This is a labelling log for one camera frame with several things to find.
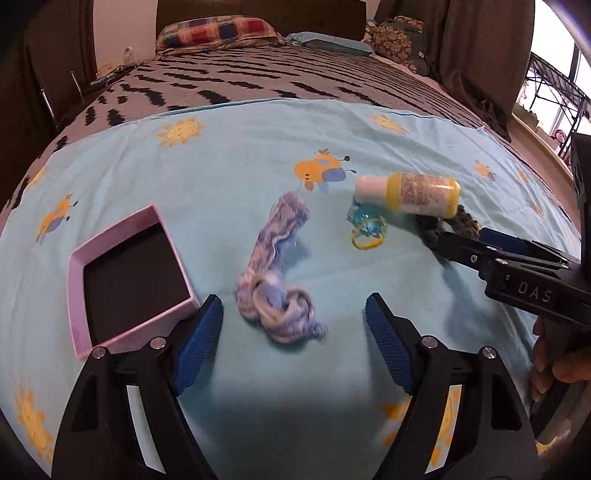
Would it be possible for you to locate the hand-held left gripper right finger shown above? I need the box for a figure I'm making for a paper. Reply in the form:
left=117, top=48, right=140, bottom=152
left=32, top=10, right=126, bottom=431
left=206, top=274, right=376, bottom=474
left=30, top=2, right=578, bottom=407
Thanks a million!
left=365, top=292, right=541, bottom=480

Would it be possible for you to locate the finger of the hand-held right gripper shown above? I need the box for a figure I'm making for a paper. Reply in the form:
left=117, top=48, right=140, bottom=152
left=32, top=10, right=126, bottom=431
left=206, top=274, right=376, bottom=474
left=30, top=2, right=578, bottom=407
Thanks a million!
left=477, top=227, right=580, bottom=268
left=434, top=230, right=509, bottom=280

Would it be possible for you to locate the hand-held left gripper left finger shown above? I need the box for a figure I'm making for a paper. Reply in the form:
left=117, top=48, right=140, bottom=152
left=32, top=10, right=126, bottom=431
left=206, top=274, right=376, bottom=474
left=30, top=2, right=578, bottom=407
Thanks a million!
left=52, top=294, right=225, bottom=480

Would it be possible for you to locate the person's right hand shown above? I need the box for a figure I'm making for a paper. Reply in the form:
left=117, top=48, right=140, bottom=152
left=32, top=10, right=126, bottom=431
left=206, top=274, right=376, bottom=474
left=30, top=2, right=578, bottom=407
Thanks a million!
left=530, top=318, right=591, bottom=403

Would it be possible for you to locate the yellow white plastic bottle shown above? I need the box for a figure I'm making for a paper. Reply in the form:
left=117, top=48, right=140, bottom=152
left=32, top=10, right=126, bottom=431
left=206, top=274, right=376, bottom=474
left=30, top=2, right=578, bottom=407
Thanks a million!
left=354, top=172, right=461, bottom=219

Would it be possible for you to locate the pink box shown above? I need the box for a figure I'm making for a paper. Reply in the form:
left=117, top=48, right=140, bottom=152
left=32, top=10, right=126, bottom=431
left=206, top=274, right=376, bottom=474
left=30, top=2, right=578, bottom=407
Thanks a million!
left=68, top=204, right=201, bottom=361

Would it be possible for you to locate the blue translucent plastic piece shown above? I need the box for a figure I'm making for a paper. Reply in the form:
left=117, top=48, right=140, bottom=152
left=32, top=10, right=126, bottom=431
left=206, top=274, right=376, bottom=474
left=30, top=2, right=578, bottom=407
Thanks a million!
left=347, top=204, right=385, bottom=228

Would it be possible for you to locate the blue striped sock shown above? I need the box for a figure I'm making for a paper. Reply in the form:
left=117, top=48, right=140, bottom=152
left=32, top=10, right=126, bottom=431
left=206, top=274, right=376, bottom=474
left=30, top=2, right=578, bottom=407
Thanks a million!
left=235, top=191, right=329, bottom=344

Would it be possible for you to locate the black folding rack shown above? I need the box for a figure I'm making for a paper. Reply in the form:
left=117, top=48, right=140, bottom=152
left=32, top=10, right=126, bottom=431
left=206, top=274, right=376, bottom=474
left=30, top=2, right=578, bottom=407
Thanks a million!
left=522, top=52, right=591, bottom=153

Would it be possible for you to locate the brown curtain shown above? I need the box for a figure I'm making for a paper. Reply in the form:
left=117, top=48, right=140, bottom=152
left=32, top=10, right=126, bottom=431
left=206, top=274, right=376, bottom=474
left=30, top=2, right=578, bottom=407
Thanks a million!
left=374, top=0, right=536, bottom=139

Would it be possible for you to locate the light blue printed sheet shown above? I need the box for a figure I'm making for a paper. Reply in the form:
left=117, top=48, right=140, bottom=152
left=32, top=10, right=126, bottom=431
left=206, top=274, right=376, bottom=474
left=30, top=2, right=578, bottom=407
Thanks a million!
left=0, top=99, right=583, bottom=478

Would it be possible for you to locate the window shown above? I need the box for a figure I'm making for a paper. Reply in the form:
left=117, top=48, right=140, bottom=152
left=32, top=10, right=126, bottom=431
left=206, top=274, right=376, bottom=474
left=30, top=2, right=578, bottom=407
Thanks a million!
left=526, top=0, right=591, bottom=139

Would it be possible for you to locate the brown patterned cushion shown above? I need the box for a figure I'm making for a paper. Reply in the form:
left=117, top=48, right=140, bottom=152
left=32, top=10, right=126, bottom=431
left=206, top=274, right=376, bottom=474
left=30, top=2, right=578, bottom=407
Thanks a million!
left=365, top=16, right=419, bottom=73

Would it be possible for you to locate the blue pillow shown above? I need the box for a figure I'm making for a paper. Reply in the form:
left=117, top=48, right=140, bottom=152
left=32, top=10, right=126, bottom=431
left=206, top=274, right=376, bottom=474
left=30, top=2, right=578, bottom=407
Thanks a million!
left=286, top=31, right=375, bottom=57

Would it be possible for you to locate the grey black-striped blanket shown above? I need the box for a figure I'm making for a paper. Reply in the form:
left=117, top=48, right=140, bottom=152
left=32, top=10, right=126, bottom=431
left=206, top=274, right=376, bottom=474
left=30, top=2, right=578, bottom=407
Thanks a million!
left=0, top=44, right=555, bottom=217

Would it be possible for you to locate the wooden headboard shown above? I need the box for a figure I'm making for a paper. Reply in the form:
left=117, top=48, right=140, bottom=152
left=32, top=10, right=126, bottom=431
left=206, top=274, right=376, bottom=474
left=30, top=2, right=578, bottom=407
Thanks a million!
left=156, top=0, right=368, bottom=42

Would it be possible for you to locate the plaid pillow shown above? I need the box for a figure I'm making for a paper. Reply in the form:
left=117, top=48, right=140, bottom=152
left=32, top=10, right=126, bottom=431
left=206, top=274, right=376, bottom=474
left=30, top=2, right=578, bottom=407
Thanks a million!
left=156, top=16, right=287, bottom=52

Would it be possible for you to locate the dark wooden wardrobe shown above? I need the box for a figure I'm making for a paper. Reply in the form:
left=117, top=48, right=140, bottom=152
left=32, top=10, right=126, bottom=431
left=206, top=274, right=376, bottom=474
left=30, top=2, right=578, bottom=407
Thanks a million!
left=0, top=0, right=98, bottom=153

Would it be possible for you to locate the teal yellow ring toy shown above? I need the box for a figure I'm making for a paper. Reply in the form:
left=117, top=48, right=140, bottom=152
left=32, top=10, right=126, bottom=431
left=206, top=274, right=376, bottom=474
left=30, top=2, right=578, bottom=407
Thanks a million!
left=351, top=220, right=387, bottom=251

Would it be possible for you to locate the cable tangle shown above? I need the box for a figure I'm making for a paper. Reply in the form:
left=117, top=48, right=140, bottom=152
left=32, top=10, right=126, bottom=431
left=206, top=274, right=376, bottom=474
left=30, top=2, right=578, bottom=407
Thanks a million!
left=92, top=62, right=134, bottom=88

